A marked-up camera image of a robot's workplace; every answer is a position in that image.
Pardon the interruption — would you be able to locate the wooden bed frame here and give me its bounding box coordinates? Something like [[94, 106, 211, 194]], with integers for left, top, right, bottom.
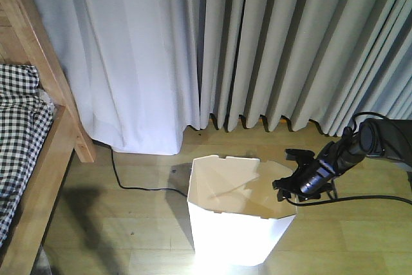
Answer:
[[1, 0, 95, 274]]

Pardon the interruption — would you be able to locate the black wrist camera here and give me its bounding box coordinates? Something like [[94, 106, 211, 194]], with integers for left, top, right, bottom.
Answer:
[[285, 148, 315, 167]]

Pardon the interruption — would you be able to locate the grey pleated curtain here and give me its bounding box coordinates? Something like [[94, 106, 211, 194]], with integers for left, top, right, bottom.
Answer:
[[186, 0, 411, 135]]

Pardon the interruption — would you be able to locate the white sheer curtain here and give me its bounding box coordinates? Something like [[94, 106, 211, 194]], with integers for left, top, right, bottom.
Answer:
[[35, 0, 199, 155]]

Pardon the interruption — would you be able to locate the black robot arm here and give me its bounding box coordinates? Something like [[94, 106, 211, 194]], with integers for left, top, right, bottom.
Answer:
[[272, 118, 411, 202]]

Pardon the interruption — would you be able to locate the black robot camera cable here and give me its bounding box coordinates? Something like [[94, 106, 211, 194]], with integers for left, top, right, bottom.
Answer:
[[286, 111, 412, 207]]

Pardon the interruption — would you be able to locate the black white checkered bedding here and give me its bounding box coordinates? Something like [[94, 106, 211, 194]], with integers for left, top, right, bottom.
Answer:
[[1, 64, 54, 243]]

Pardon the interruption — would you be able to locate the white plastic trash bin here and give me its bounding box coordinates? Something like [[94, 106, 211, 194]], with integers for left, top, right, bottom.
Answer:
[[187, 155, 297, 267]]

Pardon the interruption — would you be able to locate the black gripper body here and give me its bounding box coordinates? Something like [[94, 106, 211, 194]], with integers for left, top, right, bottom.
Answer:
[[272, 152, 337, 202]]

